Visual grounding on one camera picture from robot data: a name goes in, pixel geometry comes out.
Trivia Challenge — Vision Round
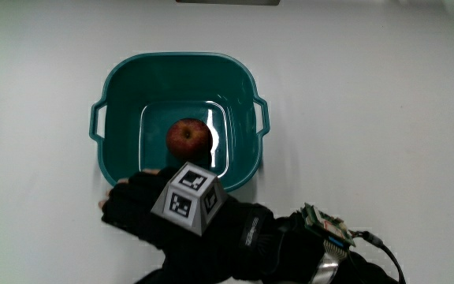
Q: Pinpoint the teal plastic basin plate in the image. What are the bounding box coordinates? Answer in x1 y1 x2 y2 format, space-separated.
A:
88 51 271 193

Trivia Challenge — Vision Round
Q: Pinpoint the person's right hand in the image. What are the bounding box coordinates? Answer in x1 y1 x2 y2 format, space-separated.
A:
98 161 282 284

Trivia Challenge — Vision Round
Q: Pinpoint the red apple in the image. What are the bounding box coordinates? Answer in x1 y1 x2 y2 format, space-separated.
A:
166 118 214 162

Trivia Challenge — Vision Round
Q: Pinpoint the black cable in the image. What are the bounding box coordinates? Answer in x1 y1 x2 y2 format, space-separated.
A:
353 230 407 284

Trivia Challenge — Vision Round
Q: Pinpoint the green circuit board module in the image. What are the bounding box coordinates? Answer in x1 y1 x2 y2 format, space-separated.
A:
300 203 357 250

